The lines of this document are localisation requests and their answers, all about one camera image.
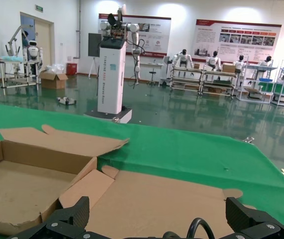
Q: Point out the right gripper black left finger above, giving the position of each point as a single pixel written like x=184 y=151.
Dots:
x=78 y=211

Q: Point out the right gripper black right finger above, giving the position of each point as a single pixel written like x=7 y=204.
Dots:
x=238 y=214

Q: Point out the white tower robot arm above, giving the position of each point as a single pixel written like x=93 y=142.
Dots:
x=136 y=49

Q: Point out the silver binder clip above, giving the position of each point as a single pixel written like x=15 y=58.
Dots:
x=248 y=140

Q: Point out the green table cloth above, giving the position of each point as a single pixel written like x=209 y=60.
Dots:
x=181 y=149

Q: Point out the grey pipe shelf rack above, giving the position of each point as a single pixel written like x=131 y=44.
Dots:
x=185 y=79
x=218 y=84

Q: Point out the large open cardboard carton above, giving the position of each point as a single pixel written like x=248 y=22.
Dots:
x=52 y=81

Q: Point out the white mobile tower robot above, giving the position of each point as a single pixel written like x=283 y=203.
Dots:
x=112 y=74

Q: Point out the red bin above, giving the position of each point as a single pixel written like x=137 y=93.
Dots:
x=71 y=69

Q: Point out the clear plastic bags pile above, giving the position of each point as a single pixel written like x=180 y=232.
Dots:
x=54 y=68

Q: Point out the closed brown cardboard carton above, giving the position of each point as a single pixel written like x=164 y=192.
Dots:
x=228 y=67

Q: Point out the white seated humanoid robot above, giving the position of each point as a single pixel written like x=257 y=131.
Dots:
x=266 y=62
x=182 y=58
x=240 y=63
x=214 y=61

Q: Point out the black round stool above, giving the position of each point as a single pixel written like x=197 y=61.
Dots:
x=152 y=74

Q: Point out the white standing humanoid robot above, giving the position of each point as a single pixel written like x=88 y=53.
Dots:
x=33 y=52

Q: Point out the black board on stand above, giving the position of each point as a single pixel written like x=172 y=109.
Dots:
x=94 y=44

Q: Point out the beige wooden door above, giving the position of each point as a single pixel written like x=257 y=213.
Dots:
x=43 y=42

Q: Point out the wide white red info poster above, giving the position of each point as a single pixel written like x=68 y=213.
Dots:
x=236 y=39

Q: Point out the green exit sign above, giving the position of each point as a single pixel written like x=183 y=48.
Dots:
x=39 y=8

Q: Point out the grey pipe frame table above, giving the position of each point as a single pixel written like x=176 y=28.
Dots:
x=20 y=62

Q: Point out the white lifting hoist frame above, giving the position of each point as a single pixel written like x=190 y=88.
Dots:
x=13 y=39

